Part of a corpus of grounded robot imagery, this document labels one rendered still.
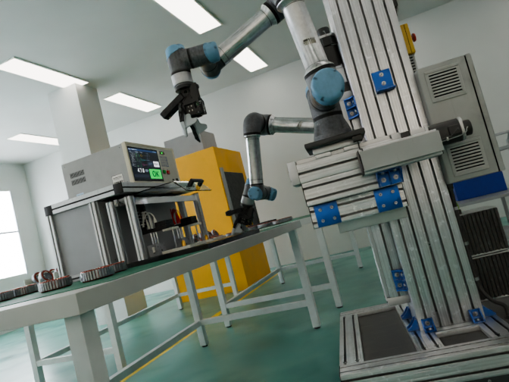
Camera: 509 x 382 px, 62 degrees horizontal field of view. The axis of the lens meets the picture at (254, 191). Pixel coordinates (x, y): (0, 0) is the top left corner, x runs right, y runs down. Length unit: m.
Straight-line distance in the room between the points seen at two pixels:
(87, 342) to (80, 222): 1.01
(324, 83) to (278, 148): 5.89
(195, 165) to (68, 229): 3.91
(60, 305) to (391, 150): 1.09
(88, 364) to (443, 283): 1.32
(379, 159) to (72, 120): 5.38
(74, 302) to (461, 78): 1.54
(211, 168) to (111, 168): 3.74
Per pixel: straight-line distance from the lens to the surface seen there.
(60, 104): 6.63
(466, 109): 1.86
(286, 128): 2.38
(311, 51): 1.59
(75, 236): 2.10
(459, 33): 7.47
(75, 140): 6.40
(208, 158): 5.80
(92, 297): 1.11
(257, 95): 7.65
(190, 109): 1.59
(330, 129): 1.63
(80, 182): 2.23
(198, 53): 1.63
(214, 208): 5.76
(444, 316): 1.90
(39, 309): 1.15
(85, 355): 1.14
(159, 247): 2.06
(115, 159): 2.11
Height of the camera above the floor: 0.80
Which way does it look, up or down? 4 degrees up
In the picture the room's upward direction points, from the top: 14 degrees counter-clockwise
